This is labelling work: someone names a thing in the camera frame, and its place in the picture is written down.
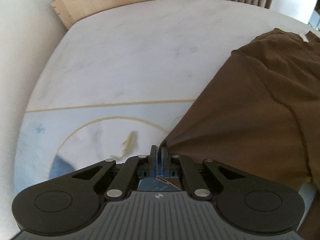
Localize brown t-shirt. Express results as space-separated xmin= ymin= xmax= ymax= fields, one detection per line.
xmin=163 ymin=29 xmax=319 ymax=190

